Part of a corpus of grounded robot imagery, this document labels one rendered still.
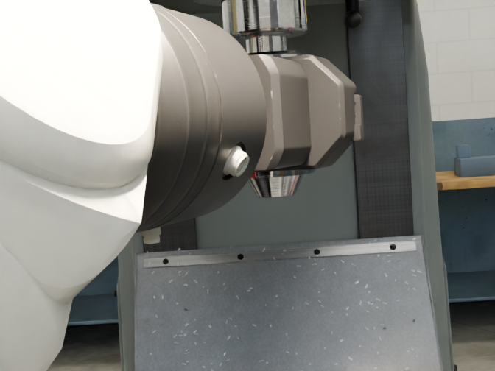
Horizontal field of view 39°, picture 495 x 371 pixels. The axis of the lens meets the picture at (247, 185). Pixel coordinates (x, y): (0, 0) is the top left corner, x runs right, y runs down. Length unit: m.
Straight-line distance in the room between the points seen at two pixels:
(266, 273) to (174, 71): 0.56
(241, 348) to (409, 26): 0.39
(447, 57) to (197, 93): 4.55
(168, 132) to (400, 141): 0.58
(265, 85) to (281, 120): 0.02
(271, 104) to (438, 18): 4.49
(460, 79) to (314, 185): 4.02
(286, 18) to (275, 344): 0.44
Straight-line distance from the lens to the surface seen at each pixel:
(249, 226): 0.79
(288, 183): 0.40
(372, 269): 0.78
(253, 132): 0.28
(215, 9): 0.67
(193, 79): 0.24
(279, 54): 0.39
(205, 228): 0.79
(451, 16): 4.80
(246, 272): 0.78
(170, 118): 0.23
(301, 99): 0.33
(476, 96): 4.80
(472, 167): 4.13
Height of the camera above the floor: 1.23
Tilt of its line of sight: 4 degrees down
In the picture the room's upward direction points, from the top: 4 degrees counter-clockwise
